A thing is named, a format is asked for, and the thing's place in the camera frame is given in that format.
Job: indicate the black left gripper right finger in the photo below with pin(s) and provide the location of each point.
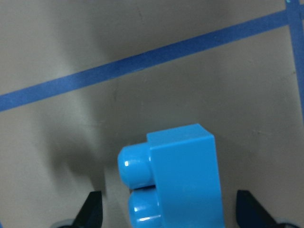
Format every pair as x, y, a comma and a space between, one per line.
250, 213

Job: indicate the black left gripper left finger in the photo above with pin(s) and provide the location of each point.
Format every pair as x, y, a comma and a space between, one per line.
91, 213

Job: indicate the blue building block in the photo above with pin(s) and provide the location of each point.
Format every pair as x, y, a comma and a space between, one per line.
174, 179

